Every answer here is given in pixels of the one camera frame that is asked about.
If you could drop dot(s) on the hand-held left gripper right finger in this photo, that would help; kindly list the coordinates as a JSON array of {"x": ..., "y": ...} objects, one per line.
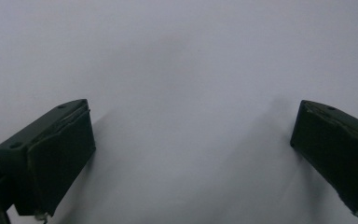
[{"x": 335, "y": 149}]

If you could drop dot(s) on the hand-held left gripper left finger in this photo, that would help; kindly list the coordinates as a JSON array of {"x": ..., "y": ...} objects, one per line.
[{"x": 52, "y": 161}]

